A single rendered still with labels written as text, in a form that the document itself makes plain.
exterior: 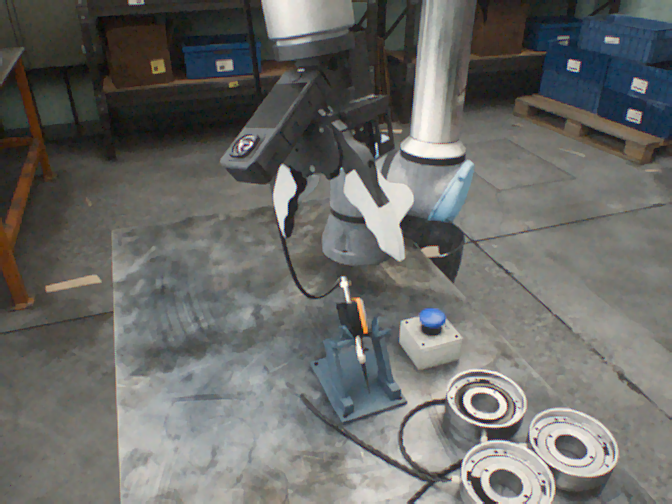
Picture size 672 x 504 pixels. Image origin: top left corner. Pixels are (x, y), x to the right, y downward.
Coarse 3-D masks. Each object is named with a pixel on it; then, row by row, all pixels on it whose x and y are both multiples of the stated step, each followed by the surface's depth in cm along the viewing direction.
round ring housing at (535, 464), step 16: (480, 448) 67; (496, 448) 68; (512, 448) 68; (464, 464) 65; (496, 464) 66; (528, 464) 66; (544, 464) 65; (464, 480) 63; (480, 480) 64; (496, 480) 67; (512, 480) 66; (528, 480) 64; (544, 480) 64; (464, 496) 63; (496, 496) 62; (528, 496) 62; (544, 496) 62
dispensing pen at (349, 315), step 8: (344, 280) 77; (344, 288) 77; (336, 304) 79; (344, 304) 76; (352, 304) 76; (344, 312) 77; (352, 312) 76; (344, 320) 77; (352, 320) 75; (360, 320) 76; (352, 328) 75; (360, 328) 76; (344, 336) 78; (360, 336) 77; (360, 344) 77; (360, 352) 77; (360, 360) 77; (368, 384) 77
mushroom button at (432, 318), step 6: (426, 312) 84; (432, 312) 84; (438, 312) 84; (420, 318) 84; (426, 318) 83; (432, 318) 83; (438, 318) 83; (444, 318) 84; (426, 324) 83; (432, 324) 83; (438, 324) 83
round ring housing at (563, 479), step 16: (544, 416) 72; (560, 416) 72; (576, 416) 72; (528, 432) 70; (560, 432) 70; (576, 432) 70; (592, 432) 70; (608, 432) 69; (528, 448) 68; (560, 448) 71; (576, 448) 70; (592, 448) 68; (608, 448) 68; (576, 464) 66; (608, 464) 66; (560, 480) 65; (576, 480) 64; (592, 480) 64
